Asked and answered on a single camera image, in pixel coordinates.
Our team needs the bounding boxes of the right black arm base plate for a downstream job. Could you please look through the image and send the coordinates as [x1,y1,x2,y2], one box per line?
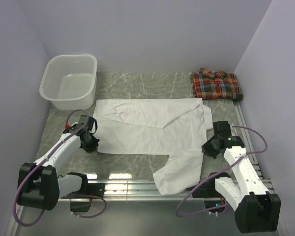
[192,181,226,208]

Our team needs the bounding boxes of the white plastic laundry basket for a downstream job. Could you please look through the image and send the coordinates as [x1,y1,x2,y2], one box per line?
[39,54,97,111]

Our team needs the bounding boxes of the aluminium mounting rail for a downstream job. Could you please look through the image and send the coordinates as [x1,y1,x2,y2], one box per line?
[59,178,277,202]

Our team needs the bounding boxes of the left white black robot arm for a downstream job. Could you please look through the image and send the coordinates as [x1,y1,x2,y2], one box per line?
[16,115,99,210]

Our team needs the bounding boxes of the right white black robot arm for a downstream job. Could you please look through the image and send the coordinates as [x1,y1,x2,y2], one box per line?
[202,121,281,233]

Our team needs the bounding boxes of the folded plaid flannel shirt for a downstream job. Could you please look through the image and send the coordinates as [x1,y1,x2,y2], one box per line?
[190,68,243,101]

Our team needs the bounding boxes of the white long sleeve shirt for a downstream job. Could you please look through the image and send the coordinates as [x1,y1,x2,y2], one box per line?
[93,98,213,196]

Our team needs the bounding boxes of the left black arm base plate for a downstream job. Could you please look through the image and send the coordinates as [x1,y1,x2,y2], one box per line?
[62,183,107,214]

